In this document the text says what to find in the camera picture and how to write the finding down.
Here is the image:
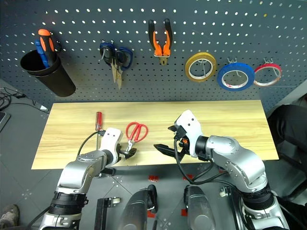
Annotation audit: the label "grey shoe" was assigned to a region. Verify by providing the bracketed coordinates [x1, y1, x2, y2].
[0, 204, 20, 229]

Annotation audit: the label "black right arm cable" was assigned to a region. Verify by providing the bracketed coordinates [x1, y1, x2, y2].
[173, 138, 240, 186]

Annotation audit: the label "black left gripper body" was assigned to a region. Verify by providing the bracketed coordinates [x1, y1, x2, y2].
[117, 143, 128, 161]

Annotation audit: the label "blue tape roll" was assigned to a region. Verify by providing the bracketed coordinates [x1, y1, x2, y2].
[216, 62, 255, 92]

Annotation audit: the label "orange and black screwdriver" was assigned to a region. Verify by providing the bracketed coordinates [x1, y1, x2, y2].
[37, 29, 58, 67]

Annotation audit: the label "black cup holder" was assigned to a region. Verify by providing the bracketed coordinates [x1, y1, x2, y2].
[20, 49, 77, 98]

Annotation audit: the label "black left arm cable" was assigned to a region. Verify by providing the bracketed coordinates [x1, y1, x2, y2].
[77, 130, 106, 156]

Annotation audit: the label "dark rounded shape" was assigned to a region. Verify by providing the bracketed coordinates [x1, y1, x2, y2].
[119, 184, 158, 230]
[184, 185, 217, 230]

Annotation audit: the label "black floor cables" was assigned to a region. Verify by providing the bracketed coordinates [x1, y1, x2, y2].
[0, 86, 48, 111]

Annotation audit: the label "yellow tape roll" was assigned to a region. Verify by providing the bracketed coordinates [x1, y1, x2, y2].
[185, 52, 217, 83]

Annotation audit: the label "grey laptop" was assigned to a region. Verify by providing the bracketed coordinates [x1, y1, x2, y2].
[0, 111, 12, 133]

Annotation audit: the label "black frame with caster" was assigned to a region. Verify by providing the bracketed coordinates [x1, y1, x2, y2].
[94, 196, 122, 230]

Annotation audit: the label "red handled screwdriver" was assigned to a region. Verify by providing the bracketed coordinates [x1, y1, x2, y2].
[95, 111, 104, 150]

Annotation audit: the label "red handled scissors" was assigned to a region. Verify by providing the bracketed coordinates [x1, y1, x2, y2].
[125, 122, 149, 151]

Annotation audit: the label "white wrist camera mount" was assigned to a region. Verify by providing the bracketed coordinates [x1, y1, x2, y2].
[98, 128, 123, 166]
[174, 109, 205, 158]

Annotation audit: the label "person in dark clothing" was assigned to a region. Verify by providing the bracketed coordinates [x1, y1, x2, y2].
[267, 93, 307, 165]

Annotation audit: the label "dark grey perforated pegboard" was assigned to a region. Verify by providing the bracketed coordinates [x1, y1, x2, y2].
[0, 0, 307, 114]

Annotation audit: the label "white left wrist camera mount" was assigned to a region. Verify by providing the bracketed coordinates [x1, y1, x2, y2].
[98, 128, 123, 166]

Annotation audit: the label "red tape roll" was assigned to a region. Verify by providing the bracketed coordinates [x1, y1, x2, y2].
[253, 63, 283, 87]

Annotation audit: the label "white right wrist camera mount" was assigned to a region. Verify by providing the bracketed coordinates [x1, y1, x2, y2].
[174, 109, 205, 158]

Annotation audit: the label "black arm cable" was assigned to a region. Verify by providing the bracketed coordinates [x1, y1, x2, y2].
[77, 130, 106, 156]
[173, 138, 240, 186]

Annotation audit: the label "orange and black pliers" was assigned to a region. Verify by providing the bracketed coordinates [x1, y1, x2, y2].
[148, 18, 173, 66]

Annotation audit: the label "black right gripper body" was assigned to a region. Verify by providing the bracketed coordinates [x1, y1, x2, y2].
[173, 126, 193, 159]

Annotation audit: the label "blue handled screwdriver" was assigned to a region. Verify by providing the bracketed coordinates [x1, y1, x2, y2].
[35, 39, 50, 69]

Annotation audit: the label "blue handled scissors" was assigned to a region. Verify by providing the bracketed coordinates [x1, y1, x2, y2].
[99, 42, 134, 90]

